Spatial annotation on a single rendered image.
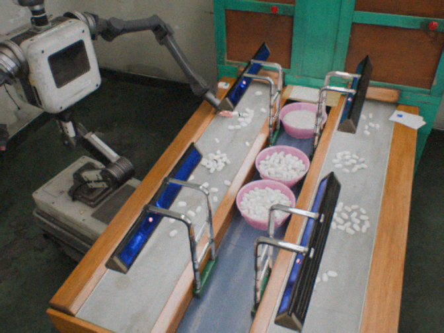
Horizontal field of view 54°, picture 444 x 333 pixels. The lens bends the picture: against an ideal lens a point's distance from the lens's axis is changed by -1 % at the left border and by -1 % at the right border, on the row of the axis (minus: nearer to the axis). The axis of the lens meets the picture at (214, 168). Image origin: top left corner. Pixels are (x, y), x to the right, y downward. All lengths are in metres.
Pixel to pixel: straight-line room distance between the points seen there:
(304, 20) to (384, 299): 1.57
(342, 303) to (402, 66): 1.45
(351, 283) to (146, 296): 0.78
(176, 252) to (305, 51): 1.45
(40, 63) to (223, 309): 1.23
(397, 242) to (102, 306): 1.19
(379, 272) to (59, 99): 1.52
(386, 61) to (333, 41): 0.31
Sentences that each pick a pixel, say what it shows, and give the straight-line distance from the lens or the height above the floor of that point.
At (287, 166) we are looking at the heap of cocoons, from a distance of 2.22.
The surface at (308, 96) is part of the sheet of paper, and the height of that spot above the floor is 0.78.
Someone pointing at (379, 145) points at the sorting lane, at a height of 0.74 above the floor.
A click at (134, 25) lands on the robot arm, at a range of 2.44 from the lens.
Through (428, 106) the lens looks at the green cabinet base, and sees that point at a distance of 2.78.
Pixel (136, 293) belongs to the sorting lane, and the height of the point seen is 0.74.
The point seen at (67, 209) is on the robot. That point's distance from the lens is 2.55.
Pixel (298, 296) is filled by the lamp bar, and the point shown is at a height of 1.10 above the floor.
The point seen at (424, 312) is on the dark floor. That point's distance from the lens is 2.72.
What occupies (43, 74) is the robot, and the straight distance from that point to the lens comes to 1.98.
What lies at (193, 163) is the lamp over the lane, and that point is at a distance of 1.73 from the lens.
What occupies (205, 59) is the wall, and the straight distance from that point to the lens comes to 3.99.
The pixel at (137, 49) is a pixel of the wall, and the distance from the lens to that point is 4.33.
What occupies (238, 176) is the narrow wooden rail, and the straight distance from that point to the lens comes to 2.11.
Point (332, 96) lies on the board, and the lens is 2.71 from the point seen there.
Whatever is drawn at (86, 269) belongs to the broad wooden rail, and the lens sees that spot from 1.85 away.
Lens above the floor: 2.17
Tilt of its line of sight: 41 degrees down
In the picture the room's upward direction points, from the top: 4 degrees counter-clockwise
